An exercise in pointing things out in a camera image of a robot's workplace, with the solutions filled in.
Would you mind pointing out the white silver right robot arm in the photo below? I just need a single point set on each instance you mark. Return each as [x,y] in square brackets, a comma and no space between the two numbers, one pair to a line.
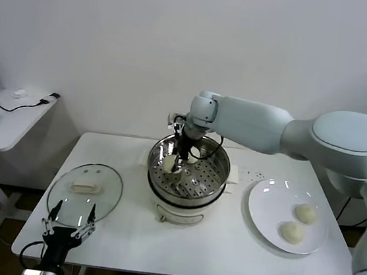
[255,122]

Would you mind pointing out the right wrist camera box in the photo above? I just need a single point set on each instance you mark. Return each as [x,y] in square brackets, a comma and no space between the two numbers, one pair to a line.
[174,120]

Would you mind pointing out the white side desk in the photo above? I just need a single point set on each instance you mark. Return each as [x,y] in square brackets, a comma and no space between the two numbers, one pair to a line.
[12,124]

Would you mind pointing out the white steamed baozi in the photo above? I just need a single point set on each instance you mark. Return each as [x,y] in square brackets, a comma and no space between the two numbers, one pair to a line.
[168,164]
[292,233]
[194,160]
[306,213]

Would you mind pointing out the round glass pot lid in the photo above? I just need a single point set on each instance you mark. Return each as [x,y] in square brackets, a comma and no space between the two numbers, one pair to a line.
[105,185]

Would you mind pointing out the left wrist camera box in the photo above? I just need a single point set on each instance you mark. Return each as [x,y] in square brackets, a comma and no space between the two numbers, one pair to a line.
[33,274]

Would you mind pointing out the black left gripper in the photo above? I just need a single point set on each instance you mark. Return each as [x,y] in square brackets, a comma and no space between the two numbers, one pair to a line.
[59,239]

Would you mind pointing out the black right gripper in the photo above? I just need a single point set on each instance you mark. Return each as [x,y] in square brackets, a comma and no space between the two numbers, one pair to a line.
[184,147]

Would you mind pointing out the small white crumpled object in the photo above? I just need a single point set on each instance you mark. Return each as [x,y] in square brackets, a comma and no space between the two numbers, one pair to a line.
[21,94]

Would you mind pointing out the stainless steel steamer basket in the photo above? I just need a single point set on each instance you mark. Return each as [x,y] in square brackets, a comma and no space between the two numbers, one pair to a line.
[209,177]

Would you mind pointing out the large white round plate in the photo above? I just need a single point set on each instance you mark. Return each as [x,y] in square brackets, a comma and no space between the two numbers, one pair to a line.
[271,214]

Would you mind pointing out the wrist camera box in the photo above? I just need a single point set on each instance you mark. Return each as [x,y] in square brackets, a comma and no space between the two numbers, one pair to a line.
[33,274]
[174,120]

